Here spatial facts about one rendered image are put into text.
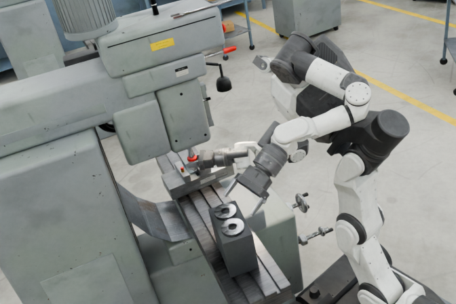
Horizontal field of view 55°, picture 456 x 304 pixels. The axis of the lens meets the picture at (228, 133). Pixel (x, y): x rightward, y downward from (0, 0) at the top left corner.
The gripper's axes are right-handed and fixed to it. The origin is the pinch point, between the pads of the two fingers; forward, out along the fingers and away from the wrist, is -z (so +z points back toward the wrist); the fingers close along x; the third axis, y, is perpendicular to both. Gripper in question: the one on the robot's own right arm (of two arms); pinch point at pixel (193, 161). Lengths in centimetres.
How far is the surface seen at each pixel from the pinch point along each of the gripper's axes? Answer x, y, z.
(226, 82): -13.5, -31.5, 20.6
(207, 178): -9.0, 17.5, 2.6
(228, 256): 51, 10, 17
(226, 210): 32.9, 3.4, 16.6
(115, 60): 21, -62, -13
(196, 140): 8.3, -16.4, 5.8
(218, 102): -289, 118, -28
